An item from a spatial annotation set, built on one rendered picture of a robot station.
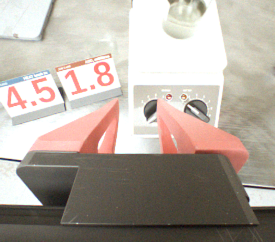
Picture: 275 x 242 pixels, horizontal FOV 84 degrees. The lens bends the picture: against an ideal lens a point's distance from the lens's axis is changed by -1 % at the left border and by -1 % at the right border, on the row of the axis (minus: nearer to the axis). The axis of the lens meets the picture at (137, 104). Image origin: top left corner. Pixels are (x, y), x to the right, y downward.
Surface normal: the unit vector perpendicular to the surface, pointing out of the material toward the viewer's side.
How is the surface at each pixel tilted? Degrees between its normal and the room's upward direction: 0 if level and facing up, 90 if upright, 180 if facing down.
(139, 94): 30
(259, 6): 0
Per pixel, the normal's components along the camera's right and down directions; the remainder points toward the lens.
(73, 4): 0.00, -0.27
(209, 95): 0.00, 0.25
